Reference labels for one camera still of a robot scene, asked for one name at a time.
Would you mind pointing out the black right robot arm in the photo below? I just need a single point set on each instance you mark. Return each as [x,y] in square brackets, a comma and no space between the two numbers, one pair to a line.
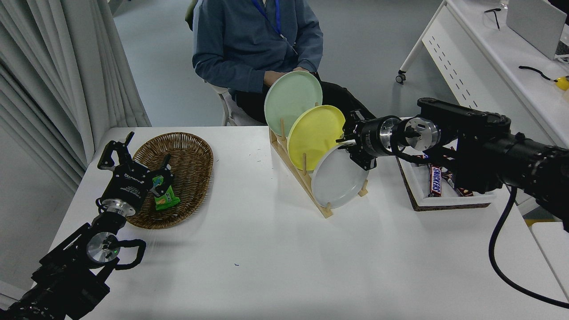
[480,138]

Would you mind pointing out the brown wicker basket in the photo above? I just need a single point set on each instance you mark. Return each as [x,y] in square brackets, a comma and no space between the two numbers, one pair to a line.
[191,164]

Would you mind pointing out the yellow object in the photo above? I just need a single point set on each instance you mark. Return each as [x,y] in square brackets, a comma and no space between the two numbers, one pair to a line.
[562,83]

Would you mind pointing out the white lined tray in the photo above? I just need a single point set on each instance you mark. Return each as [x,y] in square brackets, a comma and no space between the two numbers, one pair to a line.
[444,202]

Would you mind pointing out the white chair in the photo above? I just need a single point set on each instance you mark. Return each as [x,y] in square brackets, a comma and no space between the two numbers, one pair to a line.
[227,104]

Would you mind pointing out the grey laptop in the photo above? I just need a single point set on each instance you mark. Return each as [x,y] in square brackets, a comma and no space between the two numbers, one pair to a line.
[533,22]

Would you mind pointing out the grey plate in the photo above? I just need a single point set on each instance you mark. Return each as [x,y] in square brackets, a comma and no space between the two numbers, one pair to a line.
[335,180]

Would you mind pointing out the wooden plate rack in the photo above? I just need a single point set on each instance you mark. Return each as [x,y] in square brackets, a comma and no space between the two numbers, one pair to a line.
[326,212]

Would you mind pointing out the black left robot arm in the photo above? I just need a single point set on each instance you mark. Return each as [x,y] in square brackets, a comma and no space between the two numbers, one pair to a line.
[66,275]

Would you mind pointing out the pale green plate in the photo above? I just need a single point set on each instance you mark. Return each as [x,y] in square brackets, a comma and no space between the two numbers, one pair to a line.
[289,98]

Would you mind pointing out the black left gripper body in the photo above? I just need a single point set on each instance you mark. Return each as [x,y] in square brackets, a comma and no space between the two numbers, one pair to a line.
[129,184]

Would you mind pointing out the white curtain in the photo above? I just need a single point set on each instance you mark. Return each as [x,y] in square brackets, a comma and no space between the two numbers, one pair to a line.
[44,66]

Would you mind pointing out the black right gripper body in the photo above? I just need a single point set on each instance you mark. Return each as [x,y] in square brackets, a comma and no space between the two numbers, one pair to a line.
[370,138]

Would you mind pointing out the person's left hand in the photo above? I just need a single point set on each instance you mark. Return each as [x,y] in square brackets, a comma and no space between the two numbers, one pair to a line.
[301,70]

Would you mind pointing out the person's right hand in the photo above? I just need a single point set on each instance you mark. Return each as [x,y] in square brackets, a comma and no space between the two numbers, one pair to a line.
[272,78]

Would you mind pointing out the yellow plate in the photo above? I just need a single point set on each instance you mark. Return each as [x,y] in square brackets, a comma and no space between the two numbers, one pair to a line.
[315,133]

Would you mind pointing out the white perforated desk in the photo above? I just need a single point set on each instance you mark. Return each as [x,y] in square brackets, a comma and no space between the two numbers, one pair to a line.
[489,66]

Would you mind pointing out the person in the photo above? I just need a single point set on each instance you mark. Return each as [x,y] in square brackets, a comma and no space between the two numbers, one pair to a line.
[249,44]

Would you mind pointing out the green snack packet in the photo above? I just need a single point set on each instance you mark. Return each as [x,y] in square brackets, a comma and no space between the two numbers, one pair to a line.
[165,201]

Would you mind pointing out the Snickers bar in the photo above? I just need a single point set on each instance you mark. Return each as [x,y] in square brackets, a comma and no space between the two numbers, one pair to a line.
[448,178]
[435,182]

